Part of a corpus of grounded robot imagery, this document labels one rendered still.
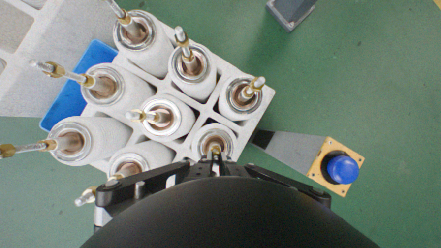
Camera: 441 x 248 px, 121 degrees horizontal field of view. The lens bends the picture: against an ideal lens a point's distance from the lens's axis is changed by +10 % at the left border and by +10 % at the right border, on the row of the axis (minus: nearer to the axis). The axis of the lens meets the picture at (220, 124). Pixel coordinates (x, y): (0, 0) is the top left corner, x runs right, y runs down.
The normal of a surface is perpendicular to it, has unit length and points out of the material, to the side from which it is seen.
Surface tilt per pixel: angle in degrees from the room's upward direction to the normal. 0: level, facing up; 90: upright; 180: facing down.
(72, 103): 88
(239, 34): 0
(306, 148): 90
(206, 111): 0
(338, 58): 0
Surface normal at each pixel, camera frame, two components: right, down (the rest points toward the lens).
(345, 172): 0.06, 0.01
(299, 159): -0.87, -0.49
